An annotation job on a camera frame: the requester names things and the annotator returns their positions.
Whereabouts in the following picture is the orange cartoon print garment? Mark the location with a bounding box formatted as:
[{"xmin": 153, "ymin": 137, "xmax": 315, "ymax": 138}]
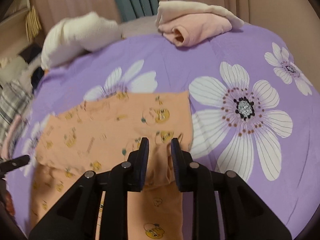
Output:
[{"xmin": 30, "ymin": 92, "xmax": 193, "ymax": 239}]

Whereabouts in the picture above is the plaid grey shirt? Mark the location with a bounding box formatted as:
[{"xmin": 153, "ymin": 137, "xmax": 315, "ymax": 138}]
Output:
[{"xmin": 0, "ymin": 80, "xmax": 32, "ymax": 147}]

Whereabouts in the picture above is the purple floral bed sheet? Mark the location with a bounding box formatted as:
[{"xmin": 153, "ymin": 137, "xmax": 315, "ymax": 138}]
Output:
[{"xmin": 8, "ymin": 25, "xmax": 319, "ymax": 237}]

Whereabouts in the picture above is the dark navy cloth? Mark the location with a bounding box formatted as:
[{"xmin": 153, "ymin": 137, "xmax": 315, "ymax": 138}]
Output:
[{"xmin": 30, "ymin": 66, "xmax": 45, "ymax": 92}]

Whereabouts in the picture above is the wooden shelf cabinet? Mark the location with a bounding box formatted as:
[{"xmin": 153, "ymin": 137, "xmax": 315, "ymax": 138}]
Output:
[{"xmin": 1, "ymin": 0, "xmax": 30, "ymax": 58}]

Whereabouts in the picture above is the white plush toy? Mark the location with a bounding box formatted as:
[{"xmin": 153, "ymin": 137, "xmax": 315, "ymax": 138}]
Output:
[{"xmin": 41, "ymin": 11, "xmax": 121, "ymax": 69}]

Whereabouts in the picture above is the stack of yellow books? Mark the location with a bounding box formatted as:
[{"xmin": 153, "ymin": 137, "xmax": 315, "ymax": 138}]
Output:
[{"xmin": 25, "ymin": 6, "xmax": 42, "ymax": 41}]

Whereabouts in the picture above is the folded pink garment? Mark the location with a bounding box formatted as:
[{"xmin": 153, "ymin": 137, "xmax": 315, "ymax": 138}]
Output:
[{"xmin": 158, "ymin": 13, "xmax": 232, "ymax": 47}]

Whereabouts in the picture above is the folded cream garment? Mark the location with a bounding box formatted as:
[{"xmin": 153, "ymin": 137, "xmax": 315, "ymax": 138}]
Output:
[{"xmin": 155, "ymin": 1, "xmax": 244, "ymax": 29}]

